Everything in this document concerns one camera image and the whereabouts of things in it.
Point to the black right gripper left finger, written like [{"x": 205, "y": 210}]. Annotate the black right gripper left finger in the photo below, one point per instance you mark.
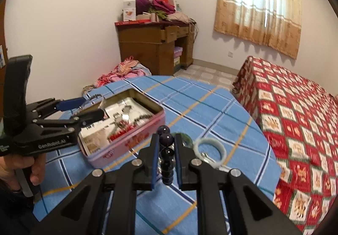
[{"x": 105, "y": 202}]

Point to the person's left hand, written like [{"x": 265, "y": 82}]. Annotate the person's left hand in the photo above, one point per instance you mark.
[{"x": 12, "y": 162}]

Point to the beige window curtain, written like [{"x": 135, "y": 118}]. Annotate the beige window curtain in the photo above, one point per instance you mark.
[{"x": 272, "y": 23}]

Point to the brown wooden desk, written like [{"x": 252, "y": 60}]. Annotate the brown wooden desk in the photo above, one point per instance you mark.
[{"x": 153, "y": 43}]

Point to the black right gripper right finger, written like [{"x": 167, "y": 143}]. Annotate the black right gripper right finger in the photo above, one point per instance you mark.
[{"x": 227, "y": 202}]

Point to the silver bangle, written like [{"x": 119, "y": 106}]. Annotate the silver bangle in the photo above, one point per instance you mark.
[{"x": 95, "y": 102}]

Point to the pale jade bangle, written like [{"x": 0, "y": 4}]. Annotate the pale jade bangle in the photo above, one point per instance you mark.
[{"x": 211, "y": 151}]

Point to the paper lining in tin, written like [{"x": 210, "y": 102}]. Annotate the paper lining in tin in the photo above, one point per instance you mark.
[{"x": 100, "y": 134}]

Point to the red patterned bed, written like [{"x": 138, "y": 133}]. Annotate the red patterned bed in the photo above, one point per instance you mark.
[{"x": 299, "y": 120}]

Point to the silver wristwatch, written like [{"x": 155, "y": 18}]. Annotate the silver wristwatch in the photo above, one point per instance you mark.
[{"x": 121, "y": 120}]

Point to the white product box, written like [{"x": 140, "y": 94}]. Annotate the white product box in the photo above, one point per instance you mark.
[{"x": 129, "y": 10}]

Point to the pink metal tin box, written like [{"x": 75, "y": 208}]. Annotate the pink metal tin box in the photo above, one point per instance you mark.
[{"x": 131, "y": 139}]

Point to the pile of clothes on floor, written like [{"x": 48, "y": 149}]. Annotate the pile of clothes on floor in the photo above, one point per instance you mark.
[{"x": 129, "y": 68}]

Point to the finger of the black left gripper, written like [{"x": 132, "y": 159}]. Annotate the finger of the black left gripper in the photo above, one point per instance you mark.
[
  {"x": 70, "y": 104},
  {"x": 84, "y": 119}
]

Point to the clutter on desk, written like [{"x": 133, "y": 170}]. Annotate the clutter on desk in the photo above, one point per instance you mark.
[{"x": 160, "y": 10}]

